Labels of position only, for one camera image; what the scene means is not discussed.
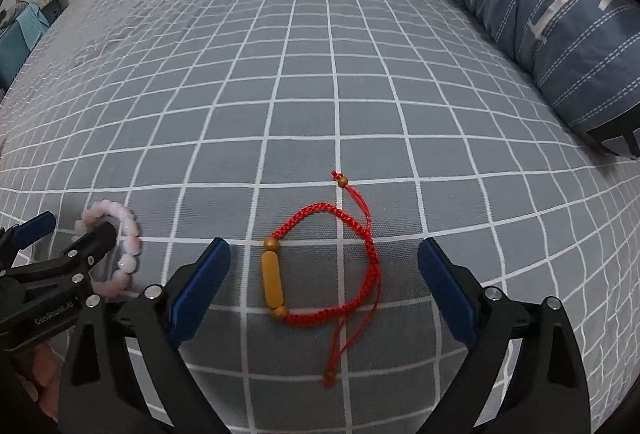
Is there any teal suitcase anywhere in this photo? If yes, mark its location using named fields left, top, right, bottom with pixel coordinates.
left=1, top=2, right=50, bottom=92

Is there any grey checked bed sheet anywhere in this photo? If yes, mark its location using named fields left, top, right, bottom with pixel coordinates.
left=1, top=0, right=639, bottom=433

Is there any pink bead bracelet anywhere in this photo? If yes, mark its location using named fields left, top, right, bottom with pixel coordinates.
left=72, top=198, right=143, bottom=299

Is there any left hand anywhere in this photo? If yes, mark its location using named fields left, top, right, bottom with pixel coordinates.
left=18, top=343, right=60, bottom=422

